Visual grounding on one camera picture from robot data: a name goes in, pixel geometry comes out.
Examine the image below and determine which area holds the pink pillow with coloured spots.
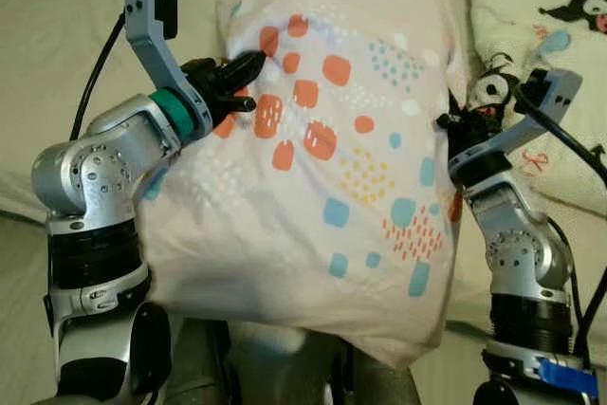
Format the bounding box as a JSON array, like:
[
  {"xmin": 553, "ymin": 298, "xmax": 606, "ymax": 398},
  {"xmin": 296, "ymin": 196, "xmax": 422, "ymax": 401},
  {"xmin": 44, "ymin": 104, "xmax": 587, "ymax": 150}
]
[{"xmin": 138, "ymin": 0, "xmax": 468, "ymax": 370}]

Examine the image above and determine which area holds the folded cream cartoon print blanket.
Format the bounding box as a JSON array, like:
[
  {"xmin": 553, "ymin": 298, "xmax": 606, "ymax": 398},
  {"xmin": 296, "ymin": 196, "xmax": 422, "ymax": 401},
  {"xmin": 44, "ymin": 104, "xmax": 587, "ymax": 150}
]
[{"xmin": 469, "ymin": 0, "xmax": 607, "ymax": 216}]

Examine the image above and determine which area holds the mattress with cream sheet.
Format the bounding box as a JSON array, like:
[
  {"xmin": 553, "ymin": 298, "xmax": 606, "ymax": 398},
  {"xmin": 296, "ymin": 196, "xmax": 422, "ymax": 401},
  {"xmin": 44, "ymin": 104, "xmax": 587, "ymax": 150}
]
[{"xmin": 0, "ymin": 0, "xmax": 607, "ymax": 340}]

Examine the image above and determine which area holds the grey right robot leg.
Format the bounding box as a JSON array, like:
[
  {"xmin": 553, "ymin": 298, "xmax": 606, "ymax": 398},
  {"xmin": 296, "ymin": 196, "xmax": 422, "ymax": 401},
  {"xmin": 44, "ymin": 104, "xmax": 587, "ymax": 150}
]
[{"xmin": 332, "ymin": 348, "xmax": 418, "ymax": 405}]

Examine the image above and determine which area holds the grey robot leg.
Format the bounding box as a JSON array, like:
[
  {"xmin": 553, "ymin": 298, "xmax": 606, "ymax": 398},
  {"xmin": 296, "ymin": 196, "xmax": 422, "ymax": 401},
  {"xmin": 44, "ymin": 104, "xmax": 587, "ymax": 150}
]
[
  {"xmin": 156, "ymin": 315, "xmax": 238, "ymax": 405},
  {"xmin": 332, "ymin": 348, "xmax": 418, "ymax": 405}
]

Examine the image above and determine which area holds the grey left robot leg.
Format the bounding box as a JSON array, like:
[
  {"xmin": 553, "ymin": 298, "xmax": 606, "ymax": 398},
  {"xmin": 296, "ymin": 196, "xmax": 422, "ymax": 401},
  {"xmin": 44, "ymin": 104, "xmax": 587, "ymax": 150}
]
[{"xmin": 156, "ymin": 315, "xmax": 238, "ymax": 405}]

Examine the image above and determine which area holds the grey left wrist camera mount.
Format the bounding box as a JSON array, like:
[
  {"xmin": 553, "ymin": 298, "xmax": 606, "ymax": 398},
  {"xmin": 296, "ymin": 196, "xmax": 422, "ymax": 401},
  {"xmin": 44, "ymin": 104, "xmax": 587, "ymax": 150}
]
[{"xmin": 123, "ymin": 0, "xmax": 212, "ymax": 131}]

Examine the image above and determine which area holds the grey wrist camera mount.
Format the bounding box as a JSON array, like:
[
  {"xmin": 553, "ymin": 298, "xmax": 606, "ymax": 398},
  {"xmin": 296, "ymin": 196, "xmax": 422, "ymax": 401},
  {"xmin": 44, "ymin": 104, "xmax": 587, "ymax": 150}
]
[
  {"xmin": 453, "ymin": 68, "xmax": 584, "ymax": 183},
  {"xmin": 123, "ymin": 0, "xmax": 212, "ymax": 131}
]

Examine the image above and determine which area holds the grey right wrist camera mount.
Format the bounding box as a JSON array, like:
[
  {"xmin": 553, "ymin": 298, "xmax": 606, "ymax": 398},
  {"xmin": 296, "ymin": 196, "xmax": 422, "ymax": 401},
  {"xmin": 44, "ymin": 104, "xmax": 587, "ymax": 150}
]
[{"xmin": 453, "ymin": 68, "xmax": 584, "ymax": 183}]

